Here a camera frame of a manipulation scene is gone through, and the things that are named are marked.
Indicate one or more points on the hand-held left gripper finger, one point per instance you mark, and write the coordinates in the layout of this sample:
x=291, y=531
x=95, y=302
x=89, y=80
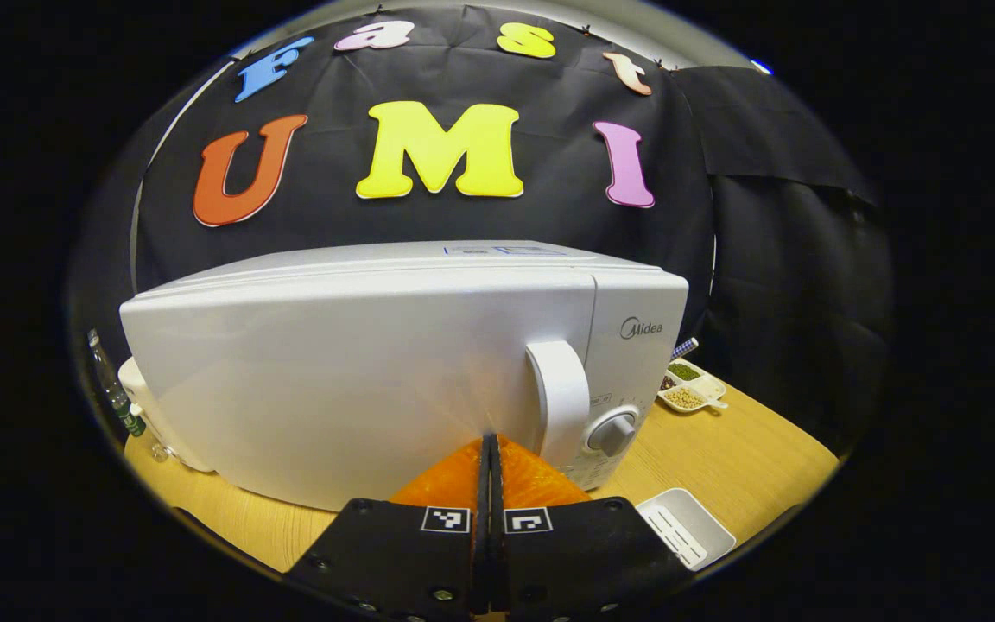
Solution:
x=498, y=501
x=484, y=501

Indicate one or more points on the white microwave oven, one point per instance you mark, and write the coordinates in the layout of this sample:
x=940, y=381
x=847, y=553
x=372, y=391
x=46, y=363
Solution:
x=333, y=363

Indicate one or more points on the small white rectangular tray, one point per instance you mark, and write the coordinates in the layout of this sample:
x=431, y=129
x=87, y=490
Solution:
x=692, y=523

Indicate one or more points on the white divided dish with beans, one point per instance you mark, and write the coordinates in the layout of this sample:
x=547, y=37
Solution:
x=687, y=393

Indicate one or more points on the black backdrop cloth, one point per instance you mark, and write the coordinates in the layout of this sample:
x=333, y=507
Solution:
x=765, y=285

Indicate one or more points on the white toaster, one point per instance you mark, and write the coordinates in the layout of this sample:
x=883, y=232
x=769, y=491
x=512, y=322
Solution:
x=148, y=419

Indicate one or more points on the clear plastic water bottle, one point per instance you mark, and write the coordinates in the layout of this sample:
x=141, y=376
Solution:
x=113, y=393

